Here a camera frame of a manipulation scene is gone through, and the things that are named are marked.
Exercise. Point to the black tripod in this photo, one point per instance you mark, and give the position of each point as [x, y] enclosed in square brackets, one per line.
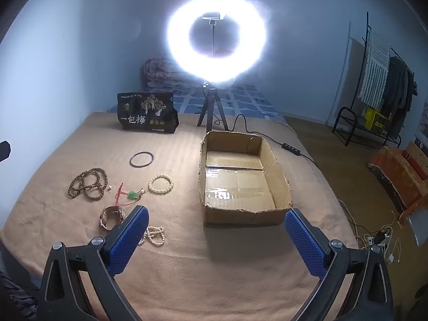
[211, 107]

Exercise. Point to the wall picture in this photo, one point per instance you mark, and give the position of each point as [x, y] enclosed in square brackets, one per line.
[424, 120]

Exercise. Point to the striped towel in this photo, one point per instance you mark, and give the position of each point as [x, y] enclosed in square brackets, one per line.
[376, 67]

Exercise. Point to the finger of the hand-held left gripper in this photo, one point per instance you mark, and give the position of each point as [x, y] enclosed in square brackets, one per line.
[4, 150]

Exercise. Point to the orange cloth covered cabinet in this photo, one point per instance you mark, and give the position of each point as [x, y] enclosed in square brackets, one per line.
[398, 177]

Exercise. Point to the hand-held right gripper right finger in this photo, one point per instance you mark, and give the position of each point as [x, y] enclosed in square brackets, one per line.
[306, 240]

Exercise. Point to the power strip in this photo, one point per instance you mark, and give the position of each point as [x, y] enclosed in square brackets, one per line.
[378, 236]

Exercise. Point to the rolled quilt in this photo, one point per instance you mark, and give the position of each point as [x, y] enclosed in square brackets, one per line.
[157, 70]

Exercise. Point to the black printed snack bag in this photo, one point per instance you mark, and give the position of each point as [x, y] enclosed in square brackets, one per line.
[145, 112]

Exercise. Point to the grey panel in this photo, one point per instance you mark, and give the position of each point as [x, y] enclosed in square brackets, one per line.
[418, 227]

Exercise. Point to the black bangle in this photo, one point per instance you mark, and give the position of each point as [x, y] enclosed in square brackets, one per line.
[142, 159]

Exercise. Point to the dark striped cloth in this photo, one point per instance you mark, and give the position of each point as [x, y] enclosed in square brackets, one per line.
[16, 297]

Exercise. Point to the blue patterned sheet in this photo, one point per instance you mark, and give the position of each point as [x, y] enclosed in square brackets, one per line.
[247, 98]

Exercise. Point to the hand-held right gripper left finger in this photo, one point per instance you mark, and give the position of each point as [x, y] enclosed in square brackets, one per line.
[128, 237]

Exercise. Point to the yellow box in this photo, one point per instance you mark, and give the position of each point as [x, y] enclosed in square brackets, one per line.
[374, 118]

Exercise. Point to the black clothes rack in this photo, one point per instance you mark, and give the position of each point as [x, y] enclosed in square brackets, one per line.
[364, 123]

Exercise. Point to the cardboard box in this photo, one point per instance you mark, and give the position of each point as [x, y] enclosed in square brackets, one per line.
[240, 180]

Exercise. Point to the phone clamp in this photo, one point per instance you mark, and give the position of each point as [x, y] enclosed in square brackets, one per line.
[212, 16]

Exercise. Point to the dark hanging clothes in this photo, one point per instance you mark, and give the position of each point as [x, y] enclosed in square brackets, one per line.
[399, 90]

